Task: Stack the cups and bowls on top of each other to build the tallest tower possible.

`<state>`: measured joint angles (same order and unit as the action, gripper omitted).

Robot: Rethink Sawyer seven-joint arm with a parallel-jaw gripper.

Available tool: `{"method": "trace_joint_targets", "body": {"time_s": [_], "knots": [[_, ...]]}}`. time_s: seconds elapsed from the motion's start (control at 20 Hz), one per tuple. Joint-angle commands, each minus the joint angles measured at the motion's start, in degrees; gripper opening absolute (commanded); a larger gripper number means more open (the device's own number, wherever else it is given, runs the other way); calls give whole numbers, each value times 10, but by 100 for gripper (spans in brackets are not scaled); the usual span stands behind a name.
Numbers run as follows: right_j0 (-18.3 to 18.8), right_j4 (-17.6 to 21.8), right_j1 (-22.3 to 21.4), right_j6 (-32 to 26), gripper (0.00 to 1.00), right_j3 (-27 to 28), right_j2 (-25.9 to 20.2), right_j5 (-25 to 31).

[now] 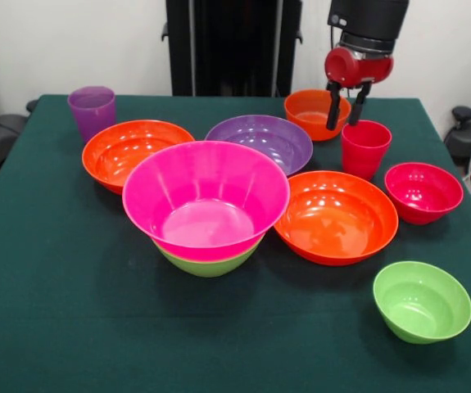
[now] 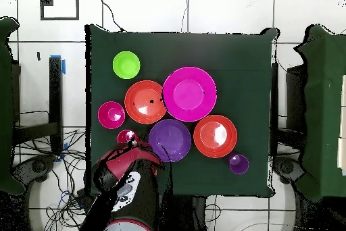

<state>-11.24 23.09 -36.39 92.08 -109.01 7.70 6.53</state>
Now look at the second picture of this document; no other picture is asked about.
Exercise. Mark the large pink bowl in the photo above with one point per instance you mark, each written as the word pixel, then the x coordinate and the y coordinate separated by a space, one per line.
pixel 189 93

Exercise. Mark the red cup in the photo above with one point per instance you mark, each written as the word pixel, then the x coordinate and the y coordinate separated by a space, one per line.
pixel 124 136

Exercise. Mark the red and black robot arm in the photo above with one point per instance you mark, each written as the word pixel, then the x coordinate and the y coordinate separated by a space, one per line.
pixel 121 163

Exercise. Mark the purple bowl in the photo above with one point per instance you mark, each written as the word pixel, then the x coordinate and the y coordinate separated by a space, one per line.
pixel 173 136

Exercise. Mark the large orange bowl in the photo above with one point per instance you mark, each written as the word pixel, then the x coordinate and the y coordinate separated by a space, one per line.
pixel 143 98
pixel 208 136

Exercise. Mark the small red bowl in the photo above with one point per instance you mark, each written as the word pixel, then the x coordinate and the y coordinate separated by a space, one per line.
pixel 108 116

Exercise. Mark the small green bowl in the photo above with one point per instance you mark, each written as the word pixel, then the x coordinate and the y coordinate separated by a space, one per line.
pixel 126 64

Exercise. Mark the purple cup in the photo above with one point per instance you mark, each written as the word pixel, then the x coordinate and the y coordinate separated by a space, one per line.
pixel 239 165

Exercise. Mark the dark green tablecloth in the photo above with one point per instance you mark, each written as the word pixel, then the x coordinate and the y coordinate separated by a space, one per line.
pixel 243 66

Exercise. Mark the black metal stand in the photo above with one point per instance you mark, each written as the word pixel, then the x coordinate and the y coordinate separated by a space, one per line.
pixel 55 93
pixel 274 93

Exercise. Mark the blue tape strip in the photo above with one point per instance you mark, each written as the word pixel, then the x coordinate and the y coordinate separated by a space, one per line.
pixel 65 146
pixel 63 66

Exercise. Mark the black power box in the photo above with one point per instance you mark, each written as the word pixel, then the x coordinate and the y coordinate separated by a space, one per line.
pixel 83 198

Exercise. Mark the black tape square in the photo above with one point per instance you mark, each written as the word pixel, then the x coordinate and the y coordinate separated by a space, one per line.
pixel 59 18

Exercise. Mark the green cloth covered table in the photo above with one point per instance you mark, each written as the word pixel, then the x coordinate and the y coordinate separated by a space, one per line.
pixel 324 106
pixel 6 106

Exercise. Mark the gray pedestal leg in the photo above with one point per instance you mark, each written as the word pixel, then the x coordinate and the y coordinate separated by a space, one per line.
pixel 286 166
pixel 35 166

